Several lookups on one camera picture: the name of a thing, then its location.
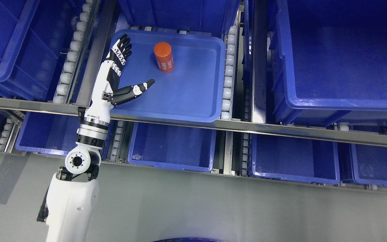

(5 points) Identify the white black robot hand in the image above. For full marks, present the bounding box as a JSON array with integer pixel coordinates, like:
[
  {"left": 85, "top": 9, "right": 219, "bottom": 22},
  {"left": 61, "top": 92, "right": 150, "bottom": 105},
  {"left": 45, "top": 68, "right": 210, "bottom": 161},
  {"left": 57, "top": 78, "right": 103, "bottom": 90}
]
[{"left": 81, "top": 34, "right": 155, "bottom": 124}]

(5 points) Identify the orange cylindrical capacitor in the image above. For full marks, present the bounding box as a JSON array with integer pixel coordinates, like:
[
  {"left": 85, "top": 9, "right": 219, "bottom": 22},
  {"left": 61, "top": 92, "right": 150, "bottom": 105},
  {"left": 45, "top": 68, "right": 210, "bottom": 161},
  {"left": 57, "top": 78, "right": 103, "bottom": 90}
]
[{"left": 153, "top": 42, "right": 174, "bottom": 73}]

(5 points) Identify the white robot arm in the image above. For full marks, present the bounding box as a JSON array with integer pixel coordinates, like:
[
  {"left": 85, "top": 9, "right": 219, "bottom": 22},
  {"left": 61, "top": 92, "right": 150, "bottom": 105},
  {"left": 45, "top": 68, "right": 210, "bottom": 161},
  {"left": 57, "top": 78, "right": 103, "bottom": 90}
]
[{"left": 45, "top": 106, "right": 112, "bottom": 242}]

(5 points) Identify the blue bin lower left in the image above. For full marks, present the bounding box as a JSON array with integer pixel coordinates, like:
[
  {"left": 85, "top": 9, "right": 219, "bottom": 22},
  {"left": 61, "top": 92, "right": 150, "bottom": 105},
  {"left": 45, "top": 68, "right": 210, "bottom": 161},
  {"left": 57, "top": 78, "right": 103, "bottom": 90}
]
[{"left": 15, "top": 112, "right": 113, "bottom": 160}]

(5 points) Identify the white roller track left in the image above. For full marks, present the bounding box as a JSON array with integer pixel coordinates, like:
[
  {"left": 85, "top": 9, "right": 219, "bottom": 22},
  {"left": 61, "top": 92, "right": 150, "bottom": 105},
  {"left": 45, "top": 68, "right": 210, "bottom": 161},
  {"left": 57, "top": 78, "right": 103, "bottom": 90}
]
[{"left": 52, "top": 0, "right": 101, "bottom": 105}]

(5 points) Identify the white roller track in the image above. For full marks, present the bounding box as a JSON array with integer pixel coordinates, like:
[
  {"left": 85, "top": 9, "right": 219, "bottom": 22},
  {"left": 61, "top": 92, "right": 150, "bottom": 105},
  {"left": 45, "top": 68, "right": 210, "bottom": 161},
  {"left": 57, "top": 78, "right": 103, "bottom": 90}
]
[
  {"left": 52, "top": 0, "right": 101, "bottom": 105},
  {"left": 220, "top": 11, "right": 241, "bottom": 120}
]

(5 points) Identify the blue shallow tray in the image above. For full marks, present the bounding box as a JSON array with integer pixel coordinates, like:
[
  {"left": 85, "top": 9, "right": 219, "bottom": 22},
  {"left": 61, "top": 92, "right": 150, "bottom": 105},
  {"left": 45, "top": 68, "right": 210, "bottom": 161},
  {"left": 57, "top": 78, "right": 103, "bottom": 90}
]
[{"left": 111, "top": 29, "right": 226, "bottom": 123}]

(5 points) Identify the blue bin lower centre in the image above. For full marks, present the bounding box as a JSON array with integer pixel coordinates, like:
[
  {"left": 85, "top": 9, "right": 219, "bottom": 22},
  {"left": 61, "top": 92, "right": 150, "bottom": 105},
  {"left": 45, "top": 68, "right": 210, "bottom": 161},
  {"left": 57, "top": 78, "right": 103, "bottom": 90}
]
[{"left": 127, "top": 122, "right": 216, "bottom": 172}]

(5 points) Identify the blue bin upper left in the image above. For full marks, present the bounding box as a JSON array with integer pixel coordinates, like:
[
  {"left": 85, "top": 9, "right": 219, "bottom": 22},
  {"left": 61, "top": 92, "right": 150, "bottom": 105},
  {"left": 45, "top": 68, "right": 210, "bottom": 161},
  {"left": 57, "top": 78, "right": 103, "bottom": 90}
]
[{"left": 0, "top": 0, "right": 81, "bottom": 100}]

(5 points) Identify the white roller track centre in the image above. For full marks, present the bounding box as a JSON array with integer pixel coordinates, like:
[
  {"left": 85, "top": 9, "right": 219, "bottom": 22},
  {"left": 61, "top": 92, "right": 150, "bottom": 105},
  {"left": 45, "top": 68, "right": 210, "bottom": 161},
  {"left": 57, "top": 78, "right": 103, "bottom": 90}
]
[{"left": 220, "top": 11, "right": 241, "bottom": 120}]

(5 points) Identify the blue bin top centre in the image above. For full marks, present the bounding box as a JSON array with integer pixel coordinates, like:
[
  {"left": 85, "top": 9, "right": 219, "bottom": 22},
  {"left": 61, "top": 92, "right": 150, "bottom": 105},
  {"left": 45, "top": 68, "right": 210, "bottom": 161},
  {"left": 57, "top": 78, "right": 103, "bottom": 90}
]
[{"left": 118, "top": 0, "right": 241, "bottom": 34}]

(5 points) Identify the large blue bin right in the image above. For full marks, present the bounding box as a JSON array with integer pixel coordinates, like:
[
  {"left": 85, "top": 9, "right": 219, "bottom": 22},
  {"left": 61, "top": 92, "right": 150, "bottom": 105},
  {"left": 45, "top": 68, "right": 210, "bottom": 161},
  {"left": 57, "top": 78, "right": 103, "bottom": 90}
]
[{"left": 268, "top": 0, "right": 387, "bottom": 127}]

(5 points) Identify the blue bin lower far right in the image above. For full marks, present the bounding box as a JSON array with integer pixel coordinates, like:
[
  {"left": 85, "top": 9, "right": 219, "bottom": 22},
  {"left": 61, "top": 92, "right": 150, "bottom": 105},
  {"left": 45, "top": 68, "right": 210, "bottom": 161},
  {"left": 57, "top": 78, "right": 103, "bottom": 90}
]
[{"left": 340, "top": 144, "right": 387, "bottom": 187}]

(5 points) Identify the metal shelf front rail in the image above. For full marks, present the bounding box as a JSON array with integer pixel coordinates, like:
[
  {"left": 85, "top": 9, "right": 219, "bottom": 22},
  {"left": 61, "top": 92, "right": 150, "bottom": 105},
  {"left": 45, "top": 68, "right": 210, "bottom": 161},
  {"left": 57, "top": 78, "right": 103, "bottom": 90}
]
[{"left": 0, "top": 98, "right": 387, "bottom": 147}]

